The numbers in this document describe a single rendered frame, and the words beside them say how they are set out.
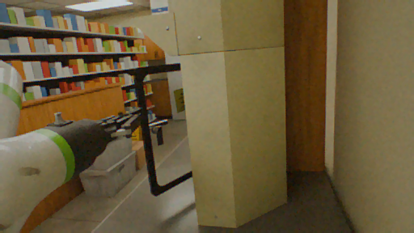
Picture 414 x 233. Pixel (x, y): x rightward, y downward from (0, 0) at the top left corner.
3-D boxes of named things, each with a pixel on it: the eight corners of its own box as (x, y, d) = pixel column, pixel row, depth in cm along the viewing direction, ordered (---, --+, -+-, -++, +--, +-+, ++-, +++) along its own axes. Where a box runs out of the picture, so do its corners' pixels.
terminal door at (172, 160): (216, 163, 101) (207, 60, 92) (153, 198, 79) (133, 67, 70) (214, 163, 101) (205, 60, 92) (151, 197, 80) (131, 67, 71)
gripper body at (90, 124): (93, 123, 43) (123, 111, 52) (52, 124, 45) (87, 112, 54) (100, 165, 45) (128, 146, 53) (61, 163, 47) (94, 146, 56)
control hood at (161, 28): (209, 53, 92) (207, 24, 90) (179, 55, 62) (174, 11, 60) (179, 57, 95) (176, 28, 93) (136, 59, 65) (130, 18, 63)
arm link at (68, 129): (33, 188, 42) (81, 191, 40) (15, 118, 39) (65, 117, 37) (62, 171, 48) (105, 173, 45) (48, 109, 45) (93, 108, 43)
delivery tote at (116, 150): (137, 150, 323) (133, 124, 316) (107, 171, 266) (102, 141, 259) (107, 150, 334) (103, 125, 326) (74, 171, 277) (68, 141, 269)
